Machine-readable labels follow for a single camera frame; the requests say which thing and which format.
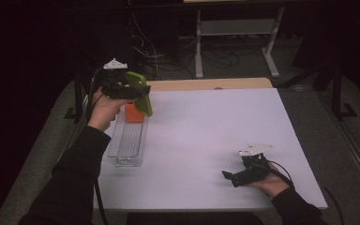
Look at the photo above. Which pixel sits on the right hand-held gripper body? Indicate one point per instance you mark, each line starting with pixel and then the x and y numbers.
pixel 253 168

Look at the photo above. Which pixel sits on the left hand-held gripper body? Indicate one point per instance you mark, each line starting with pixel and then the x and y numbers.
pixel 114 82

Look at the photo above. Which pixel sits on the orange block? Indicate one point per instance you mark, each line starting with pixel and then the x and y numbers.
pixel 134 114

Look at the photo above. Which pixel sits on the person's right hand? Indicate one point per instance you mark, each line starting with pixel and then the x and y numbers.
pixel 272 184

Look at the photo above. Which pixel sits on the person's left hand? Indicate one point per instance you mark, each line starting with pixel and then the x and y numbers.
pixel 104 111

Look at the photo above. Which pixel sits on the black metal stand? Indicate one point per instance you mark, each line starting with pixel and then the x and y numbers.
pixel 337 93
pixel 76 100

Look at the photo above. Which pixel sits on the light wooden table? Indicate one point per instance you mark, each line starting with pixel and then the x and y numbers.
pixel 206 84

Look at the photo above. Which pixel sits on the metal floor rail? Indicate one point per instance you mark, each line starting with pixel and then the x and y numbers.
pixel 356 156

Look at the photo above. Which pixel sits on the white metal frame table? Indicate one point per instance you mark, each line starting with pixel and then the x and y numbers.
pixel 237 27

